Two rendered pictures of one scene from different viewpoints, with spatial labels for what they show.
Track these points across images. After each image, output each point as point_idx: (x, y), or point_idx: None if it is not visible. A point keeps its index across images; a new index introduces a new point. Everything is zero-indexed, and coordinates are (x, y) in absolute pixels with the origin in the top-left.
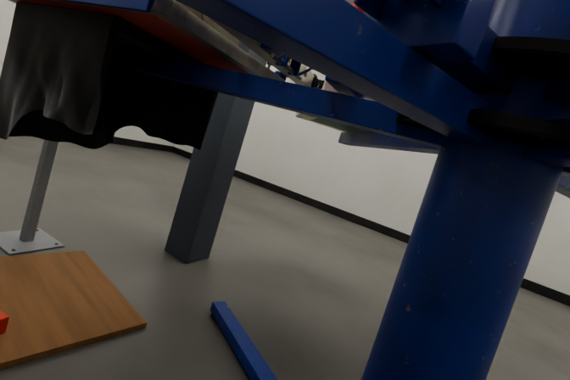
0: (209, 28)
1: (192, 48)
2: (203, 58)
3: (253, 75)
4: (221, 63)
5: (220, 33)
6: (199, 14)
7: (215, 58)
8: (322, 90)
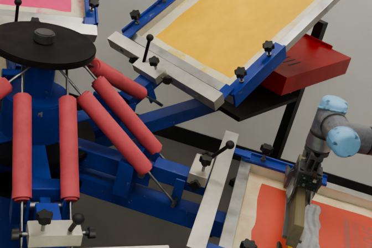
0: (235, 179)
1: (267, 213)
2: (277, 233)
3: (200, 204)
4: (256, 230)
5: (289, 218)
6: (292, 196)
7: (257, 223)
8: (141, 185)
